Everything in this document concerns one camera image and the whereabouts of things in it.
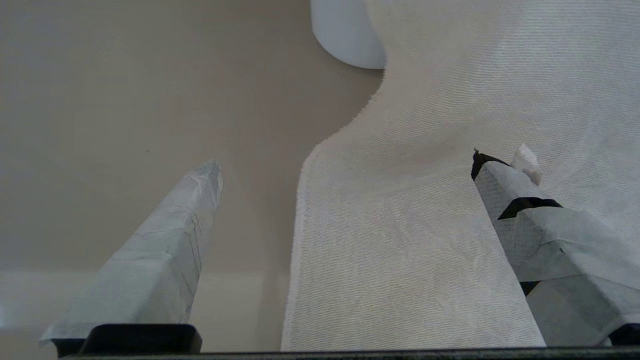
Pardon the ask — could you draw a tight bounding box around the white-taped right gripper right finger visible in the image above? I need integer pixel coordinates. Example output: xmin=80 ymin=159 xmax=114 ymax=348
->
xmin=470 ymin=144 xmax=640 ymax=347

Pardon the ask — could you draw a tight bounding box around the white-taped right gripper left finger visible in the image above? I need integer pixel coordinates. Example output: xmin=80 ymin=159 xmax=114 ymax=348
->
xmin=39 ymin=160 xmax=224 ymax=357

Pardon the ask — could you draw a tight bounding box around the white cylindrical container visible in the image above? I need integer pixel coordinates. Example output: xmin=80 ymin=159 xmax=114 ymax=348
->
xmin=311 ymin=0 xmax=388 ymax=70

